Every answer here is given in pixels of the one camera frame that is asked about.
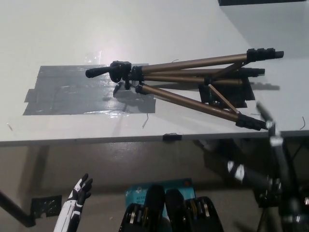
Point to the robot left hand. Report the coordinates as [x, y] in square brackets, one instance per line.
[80, 191]

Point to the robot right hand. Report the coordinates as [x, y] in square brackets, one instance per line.
[235, 171]

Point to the bronze and black camera tripod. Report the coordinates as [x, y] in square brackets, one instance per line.
[173, 97]

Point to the black floor tape patch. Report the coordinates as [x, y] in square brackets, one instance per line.
[46, 205]

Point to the teal router box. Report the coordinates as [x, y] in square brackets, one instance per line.
[137, 193]

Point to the black table leg strut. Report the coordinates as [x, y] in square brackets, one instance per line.
[14, 207]

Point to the black tape patch on table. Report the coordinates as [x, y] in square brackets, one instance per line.
[243, 96]

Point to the black flat object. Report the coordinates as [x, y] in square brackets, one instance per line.
[260, 2]

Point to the grey duct tape patch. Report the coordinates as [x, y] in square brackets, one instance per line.
[72, 91]

